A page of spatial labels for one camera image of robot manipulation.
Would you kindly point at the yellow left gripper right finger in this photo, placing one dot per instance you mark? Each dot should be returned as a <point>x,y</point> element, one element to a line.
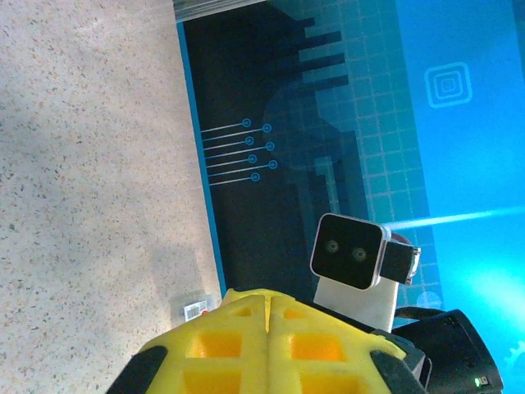
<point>320,369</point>

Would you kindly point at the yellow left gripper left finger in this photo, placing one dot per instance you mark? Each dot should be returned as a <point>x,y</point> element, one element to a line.
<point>213,369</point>

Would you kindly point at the clear bag with barcode label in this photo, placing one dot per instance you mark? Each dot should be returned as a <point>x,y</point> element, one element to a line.
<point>193,308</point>

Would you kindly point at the blue table border strip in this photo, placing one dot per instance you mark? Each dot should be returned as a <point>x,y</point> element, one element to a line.
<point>193,102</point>

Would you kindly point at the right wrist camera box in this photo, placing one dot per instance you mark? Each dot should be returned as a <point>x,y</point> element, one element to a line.
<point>348,250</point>

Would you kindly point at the aluminium frame post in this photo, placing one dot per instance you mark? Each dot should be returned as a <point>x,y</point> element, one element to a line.
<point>217,10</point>

